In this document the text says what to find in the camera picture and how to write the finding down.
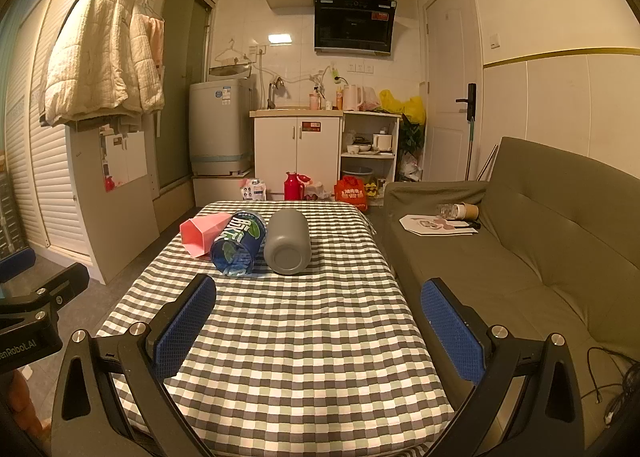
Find yellow plastic bag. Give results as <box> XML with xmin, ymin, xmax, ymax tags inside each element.
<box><xmin>379</xmin><ymin>89</ymin><xmax>427</xmax><ymax>124</ymax></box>

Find grey cup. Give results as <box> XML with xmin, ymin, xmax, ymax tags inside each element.
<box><xmin>263</xmin><ymin>208</ymin><xmax>312</xmax><ymax>275</ymax></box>

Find white quilted jacket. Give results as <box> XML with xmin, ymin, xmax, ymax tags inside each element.
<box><xmin>39</xmin><ymin>0</ymin><xmax>165</xmax><ymax>127</ymax></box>

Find red shopping bag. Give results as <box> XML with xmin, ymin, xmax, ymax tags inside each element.
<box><xmin>334</xmin><ymin>176</ymin><xmax>370</xmax><ymax>212</ymax></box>

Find white electric kettle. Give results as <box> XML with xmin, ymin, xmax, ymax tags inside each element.
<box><xmin>342</xmin><ymin>84</ymin><xmax>364</xmax><ymax>112</ymax></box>

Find white door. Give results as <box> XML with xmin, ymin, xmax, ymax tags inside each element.
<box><xmin>422</xmin><ymin>0</ymin><xmax>485</xmax><ymax>183</ymax></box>

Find white washing machine stand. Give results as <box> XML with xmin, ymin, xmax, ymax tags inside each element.
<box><xmin>192</xmin><ymin>172</ymin><xmax>256</xmax><ymax>209</ymax></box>

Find white printed package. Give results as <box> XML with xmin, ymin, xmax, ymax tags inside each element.
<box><xmin>240</xmin><ymin>178</ymin><xmax>267</xmax><ymax>202</ymax></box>

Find dark green plant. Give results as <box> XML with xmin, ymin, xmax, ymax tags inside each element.
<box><xmin>400</xmin><ymin>117</ymin><xmax>426</xmax><ymax>173</ymax></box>

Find blue printed cup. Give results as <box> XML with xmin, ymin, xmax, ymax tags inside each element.
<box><xmin>210</xmin><ymin>210</ymin><xmax>268</xmax><ymax>278</ymax></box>

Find black cables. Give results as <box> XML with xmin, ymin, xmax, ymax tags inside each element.
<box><xmin>586</xmin><ymin>347</ymin><xmax>640</xmax><ymax>425</ymax></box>

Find white leaning board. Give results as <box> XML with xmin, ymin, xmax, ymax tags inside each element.
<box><xmin>66</xmin><ymin>123</ymin><xmax>161</xmax><ymax>285</ymax></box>

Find metal faucet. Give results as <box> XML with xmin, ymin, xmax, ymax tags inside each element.
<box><xmin>267</xmin><ymin>77</ymin><xmax>287</xmax><ymax>109</ymax></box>

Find black door lock handle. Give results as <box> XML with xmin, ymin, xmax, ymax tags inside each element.
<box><xmin>456</xmin><ymin>83</ymin><xmax>477</xmax><ymax>122</ymax></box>

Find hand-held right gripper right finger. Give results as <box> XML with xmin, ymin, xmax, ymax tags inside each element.
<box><xmin>420</xmin><ymin>278</ymin><xmax>587</xmax><ymax>457</ymax></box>

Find pink cup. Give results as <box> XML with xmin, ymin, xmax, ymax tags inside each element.
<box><xmin>180</xmin><ymin>214</ymin><xmax>232</xmax><ymax>259</ymax></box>

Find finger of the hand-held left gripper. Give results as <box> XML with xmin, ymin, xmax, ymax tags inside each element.
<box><xmin>36</xmin><ymin>263</ymin><xmax>90</xmax><ymax>307</ymax></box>
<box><xmin>0</xmin><ymin>248</ymin><xmax>37</xmax><ymax>284</ymax></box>

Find frosted glass door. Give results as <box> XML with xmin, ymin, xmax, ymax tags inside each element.
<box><xmin>159</xmin><ymin>0</ymin><xmax>216</xmax><ymax>189</ymax></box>

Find wire clothes hanger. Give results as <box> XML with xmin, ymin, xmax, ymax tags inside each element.
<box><xmin>215</xmin><ymin>38</ymin><xmax>251</xmax><ymax>64</ymax></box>

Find green mop stick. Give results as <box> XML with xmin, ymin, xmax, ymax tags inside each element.
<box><xmin>465</xmin><ymin>120</ymin><xmax>475</xmax><ymax>182</ymax></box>

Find pink garment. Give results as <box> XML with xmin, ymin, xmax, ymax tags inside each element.
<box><xmin>145</xmin><ymin>14</ymin><xmax>166</xmax><ymax>69</ymax></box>

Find green sofa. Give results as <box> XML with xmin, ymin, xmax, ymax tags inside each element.
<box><xmin>382</xmin><ymin>137</ymin><xmax>640</xmax><ymax>457</ymax></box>

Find white sink cabinet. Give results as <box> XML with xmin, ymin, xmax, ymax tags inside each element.
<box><xmin>250</xmin><ymin>108</ymin><xmax>346</xmax><ymax>201</ymax></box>

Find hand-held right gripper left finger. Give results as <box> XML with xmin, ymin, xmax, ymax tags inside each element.
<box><xmin>50</xmin><ymin>273</ymin><xmax>218</xmax><ymax>457</ymax></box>

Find black range hood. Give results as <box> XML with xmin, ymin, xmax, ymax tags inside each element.
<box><xmin>313</xmin><ymin>0</ymin><xmax>397</xmax><ymax>56</ymax></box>

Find checkered tablecloth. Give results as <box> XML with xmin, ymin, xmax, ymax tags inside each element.
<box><xmin>95</xmin><ymin>201</ymin><xmax>463</xmax><ymax>457</ymax></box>

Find white louvered wardrobe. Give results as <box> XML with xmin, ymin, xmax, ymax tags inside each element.
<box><xmin>0</xmin><ymin>0</ymin><xmax>110</xmax><ymax>268</ymax></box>

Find white open shelf unit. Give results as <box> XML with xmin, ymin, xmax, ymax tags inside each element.
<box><xmin>341</xmin><ymin>111</ymin><xmax>403</xmax><ymax>198</ymax></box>

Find white washing machine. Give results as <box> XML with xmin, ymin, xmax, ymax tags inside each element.
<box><xmin>189</xmin><ymin>64</ymin><xmax>257</xmax><ymax>177</ymax></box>

